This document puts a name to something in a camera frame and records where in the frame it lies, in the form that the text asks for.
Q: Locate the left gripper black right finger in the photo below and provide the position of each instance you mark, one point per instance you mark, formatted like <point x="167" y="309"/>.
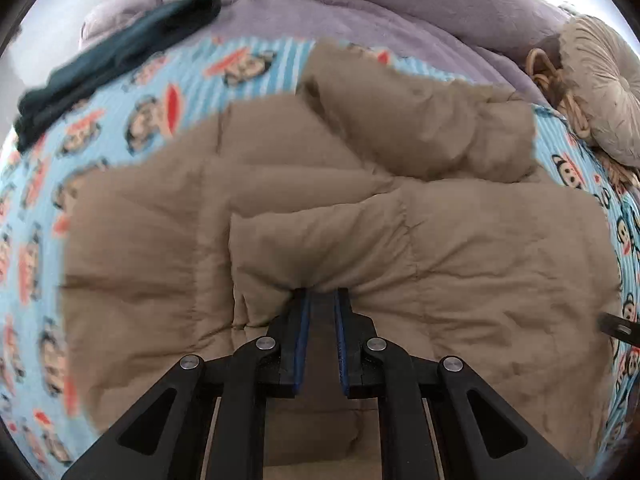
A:
<point x="353" y="330"/>

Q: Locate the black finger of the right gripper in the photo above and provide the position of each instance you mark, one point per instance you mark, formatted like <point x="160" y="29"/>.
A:
<point x="619" y="328"/>

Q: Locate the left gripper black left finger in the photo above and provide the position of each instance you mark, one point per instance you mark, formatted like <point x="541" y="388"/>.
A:
<point x="290" y="330"/>

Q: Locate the tan puffer jacket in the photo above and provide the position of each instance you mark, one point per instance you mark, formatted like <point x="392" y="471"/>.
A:
<point x="423" y="198"/>

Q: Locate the round beige pleated cushion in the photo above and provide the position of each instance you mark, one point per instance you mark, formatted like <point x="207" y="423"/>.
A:
<point x="603" y="73"/>

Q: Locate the blue monkey print blanket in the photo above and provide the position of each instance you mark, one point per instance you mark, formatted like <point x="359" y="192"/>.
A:
<point x="133" y="117"/>

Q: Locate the dark teal folded cloth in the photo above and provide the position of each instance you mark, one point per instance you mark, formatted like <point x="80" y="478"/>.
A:
<point x="157" y="30"/>

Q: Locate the purple fleece blanket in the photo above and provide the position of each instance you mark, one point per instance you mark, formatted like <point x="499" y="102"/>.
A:
<point x="487" y="41"/>

